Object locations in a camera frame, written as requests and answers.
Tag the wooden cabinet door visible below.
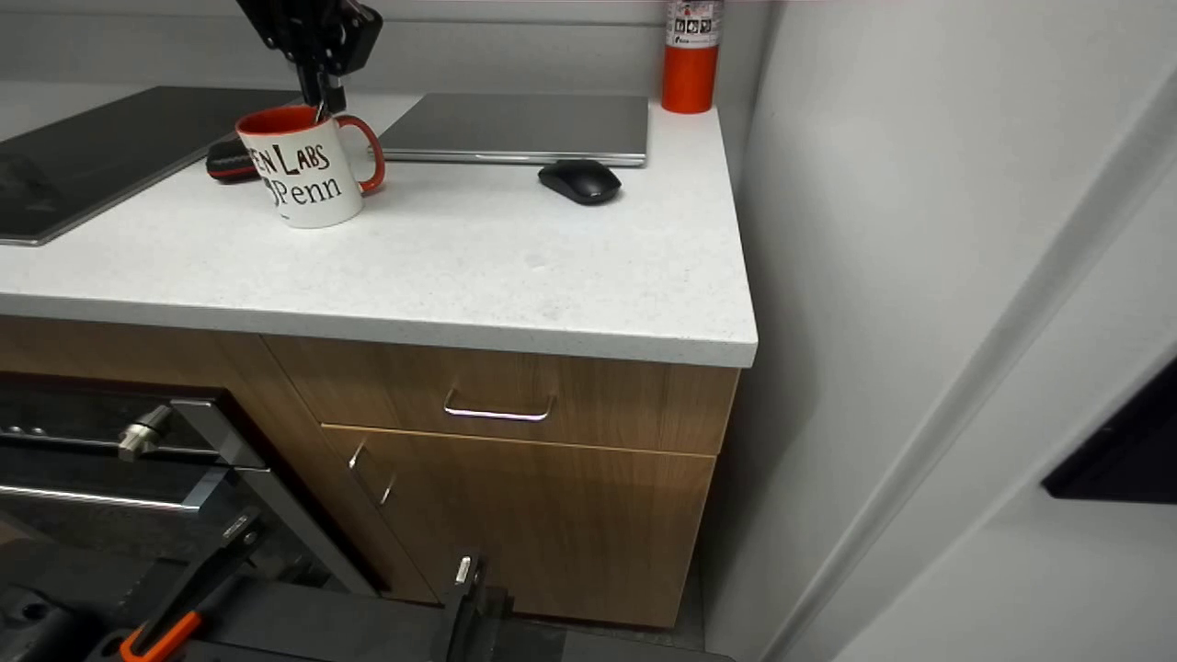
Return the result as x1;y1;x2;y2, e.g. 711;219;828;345
315;419;725;631

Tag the orange handled clamp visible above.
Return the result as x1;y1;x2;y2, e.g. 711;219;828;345
113;535;270;662

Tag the black clamp with silver bolt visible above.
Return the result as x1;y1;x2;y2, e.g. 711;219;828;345
437;551;514;662

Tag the white mug with orange inside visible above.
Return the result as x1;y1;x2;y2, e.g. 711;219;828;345
231;98;390;235

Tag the orange bottle with white label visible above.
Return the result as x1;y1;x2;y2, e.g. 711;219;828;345
660;0;730;116

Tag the wooden drawer front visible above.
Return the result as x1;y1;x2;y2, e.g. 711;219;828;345
259;333;745;459

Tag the black computer mouse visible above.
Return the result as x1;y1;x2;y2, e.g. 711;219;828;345
532;154;627;209

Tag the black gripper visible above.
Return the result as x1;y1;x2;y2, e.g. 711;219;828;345
234;0;388;122

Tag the silver cabinet door handle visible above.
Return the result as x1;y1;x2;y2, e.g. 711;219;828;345
341;437;404;512

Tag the dark red small object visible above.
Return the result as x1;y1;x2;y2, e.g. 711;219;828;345
203;132;263;186

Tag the silver drawer handle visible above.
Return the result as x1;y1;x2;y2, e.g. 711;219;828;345
442;386;554;425

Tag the black glass cooktop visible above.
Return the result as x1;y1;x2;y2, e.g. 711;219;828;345
0;80;304;251

